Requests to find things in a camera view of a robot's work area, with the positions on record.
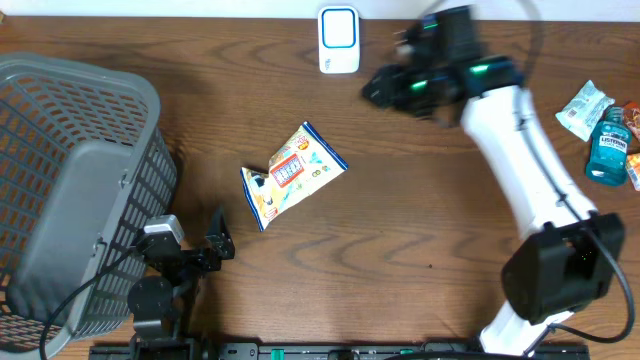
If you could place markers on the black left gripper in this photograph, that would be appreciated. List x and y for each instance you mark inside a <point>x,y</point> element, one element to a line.
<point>219,235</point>

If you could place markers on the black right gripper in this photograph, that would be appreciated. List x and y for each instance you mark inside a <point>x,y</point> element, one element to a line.
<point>385,85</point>

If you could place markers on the yellow snack chip bag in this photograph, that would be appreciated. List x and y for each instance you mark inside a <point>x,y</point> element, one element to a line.
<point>304,164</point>

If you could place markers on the grey plastic mesh basket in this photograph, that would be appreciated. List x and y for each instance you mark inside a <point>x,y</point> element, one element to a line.
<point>83,167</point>

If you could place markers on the mint green wipes pack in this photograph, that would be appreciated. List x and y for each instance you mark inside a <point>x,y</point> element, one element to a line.
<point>584,111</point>

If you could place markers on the blue mouthwash bottle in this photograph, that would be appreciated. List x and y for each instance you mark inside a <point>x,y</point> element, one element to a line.
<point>610,142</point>

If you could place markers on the orange chocolate bar wrapper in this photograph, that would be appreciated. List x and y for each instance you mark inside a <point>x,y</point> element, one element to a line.
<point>631,117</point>

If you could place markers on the small orange snack pack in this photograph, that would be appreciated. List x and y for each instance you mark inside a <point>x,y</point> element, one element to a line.
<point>633,169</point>

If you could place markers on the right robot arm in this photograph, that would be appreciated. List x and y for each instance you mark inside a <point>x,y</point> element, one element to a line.
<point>568,257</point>

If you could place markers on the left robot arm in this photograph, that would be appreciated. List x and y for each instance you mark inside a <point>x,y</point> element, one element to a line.
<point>162,304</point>

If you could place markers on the white barcode scanner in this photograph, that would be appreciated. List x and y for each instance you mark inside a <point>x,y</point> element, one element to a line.
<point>338,39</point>

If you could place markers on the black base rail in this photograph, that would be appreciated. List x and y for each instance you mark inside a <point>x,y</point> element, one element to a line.
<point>238,351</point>

